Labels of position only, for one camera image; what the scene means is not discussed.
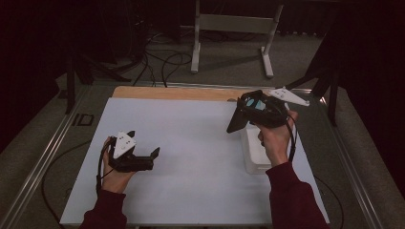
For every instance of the black stand legs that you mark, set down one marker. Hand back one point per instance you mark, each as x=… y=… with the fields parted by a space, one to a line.
x=332 y=101
x=70 y=89

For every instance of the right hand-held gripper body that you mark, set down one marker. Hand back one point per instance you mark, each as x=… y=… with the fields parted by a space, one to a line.
x=270 y=117

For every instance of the person's right hand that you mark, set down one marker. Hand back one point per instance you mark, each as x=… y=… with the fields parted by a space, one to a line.
x=275 y=149

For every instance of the white metal stand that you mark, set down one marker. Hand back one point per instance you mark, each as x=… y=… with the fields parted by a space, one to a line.
x=235 y=24

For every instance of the black phone case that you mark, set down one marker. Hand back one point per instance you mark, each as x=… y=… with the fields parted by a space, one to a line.
x=235 y=122

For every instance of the dark red curtain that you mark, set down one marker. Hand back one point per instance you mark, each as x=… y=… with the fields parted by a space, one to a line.
x=25 y=79
x=375 y=79

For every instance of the white table sheet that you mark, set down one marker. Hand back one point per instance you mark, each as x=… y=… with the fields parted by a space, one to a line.
x=191 y=175

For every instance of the person's left hand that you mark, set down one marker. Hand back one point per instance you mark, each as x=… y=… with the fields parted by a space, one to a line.
x=114 y=181

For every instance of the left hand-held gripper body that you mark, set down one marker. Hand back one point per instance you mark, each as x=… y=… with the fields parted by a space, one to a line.
x=122 y=144

